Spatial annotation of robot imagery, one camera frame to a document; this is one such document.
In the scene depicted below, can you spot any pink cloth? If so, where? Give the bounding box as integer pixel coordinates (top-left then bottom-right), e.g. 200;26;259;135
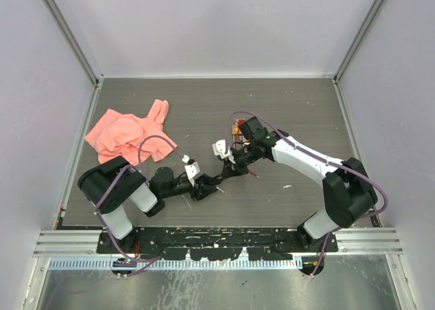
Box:
84;99;177;165

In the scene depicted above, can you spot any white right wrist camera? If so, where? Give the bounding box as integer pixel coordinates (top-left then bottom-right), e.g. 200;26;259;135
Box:
212;139;235;164

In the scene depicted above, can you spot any slotted cable duct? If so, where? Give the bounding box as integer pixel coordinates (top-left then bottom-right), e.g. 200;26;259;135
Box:
48;257;302;271

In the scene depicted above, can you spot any large brass padlock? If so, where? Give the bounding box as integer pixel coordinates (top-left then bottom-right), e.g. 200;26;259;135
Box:
230;124;243;143

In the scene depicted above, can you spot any red cable seal lock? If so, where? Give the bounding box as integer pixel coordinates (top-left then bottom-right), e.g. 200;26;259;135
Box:
232;118;262;180

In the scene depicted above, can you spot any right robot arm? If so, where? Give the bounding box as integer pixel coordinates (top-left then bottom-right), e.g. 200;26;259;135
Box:
213;116;378;252

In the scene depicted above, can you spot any aluminium frame rail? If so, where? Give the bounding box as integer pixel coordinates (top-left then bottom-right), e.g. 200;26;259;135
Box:
34;227;403;259

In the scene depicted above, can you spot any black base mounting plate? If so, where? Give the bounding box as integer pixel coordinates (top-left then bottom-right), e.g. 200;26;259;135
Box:
97;225;339;262

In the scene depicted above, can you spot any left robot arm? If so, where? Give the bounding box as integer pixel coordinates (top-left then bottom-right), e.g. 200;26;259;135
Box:
77;156;220;253

